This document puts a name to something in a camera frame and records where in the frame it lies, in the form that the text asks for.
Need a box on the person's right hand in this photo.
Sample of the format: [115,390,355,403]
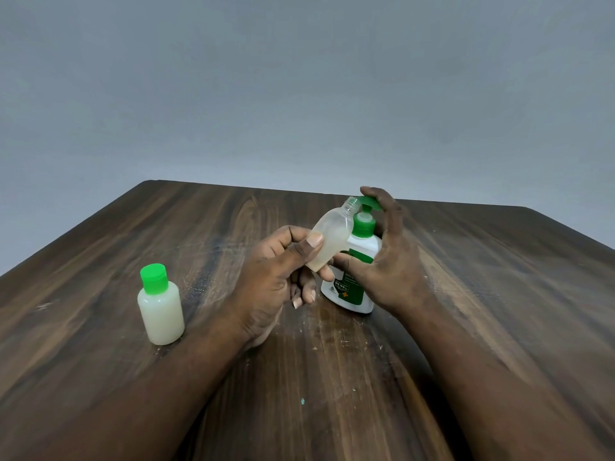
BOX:
[331,186,429,318]

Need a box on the person's right forearm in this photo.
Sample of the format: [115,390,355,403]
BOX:
[398,295,615,461]

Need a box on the green bottle cap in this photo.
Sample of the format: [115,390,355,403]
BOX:
[140,263,170,296]

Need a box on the person's left hand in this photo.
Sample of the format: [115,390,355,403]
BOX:
[224,225,336,350]

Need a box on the small clear bottle white cap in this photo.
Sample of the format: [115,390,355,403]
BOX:
[305,197,361,273]

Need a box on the person's left forearm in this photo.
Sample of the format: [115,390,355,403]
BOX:
[19,311,256,461]

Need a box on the small clear bottle green-capped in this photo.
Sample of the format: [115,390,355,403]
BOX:
[137,282,186,346]

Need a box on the white hand sanitizer pump bottle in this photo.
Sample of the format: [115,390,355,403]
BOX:
[320,195,384,315]

